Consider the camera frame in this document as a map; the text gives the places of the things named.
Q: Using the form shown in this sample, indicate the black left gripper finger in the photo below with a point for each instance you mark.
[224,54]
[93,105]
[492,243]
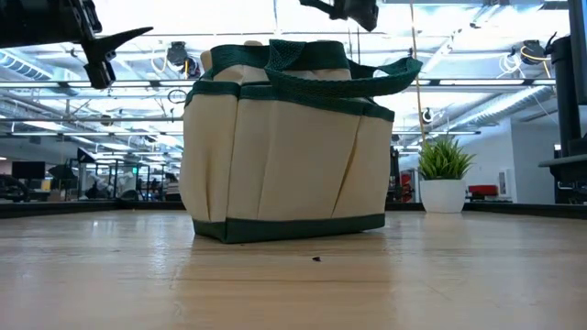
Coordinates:
[101,48]

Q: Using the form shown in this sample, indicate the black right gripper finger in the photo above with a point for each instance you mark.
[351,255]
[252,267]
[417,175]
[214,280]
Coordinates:
[323,4]

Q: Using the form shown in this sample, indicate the beige canvas bag green trim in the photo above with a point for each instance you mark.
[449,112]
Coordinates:
[293,156]

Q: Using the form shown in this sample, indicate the dark background monitor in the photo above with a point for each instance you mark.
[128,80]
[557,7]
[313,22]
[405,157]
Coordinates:
[28,169]

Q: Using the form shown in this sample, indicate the green plant in white pot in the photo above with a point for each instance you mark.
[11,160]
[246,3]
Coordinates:
[442,160]

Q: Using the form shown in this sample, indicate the red box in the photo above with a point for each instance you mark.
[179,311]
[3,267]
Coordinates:
[482,190]

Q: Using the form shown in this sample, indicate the dark grey side desk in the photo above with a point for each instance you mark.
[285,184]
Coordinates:
[568,172]

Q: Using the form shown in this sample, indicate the black aluminium table frame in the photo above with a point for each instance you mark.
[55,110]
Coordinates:
[46,208]

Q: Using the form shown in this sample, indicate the white wall-mounted box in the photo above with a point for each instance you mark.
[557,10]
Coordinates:
[504,182]

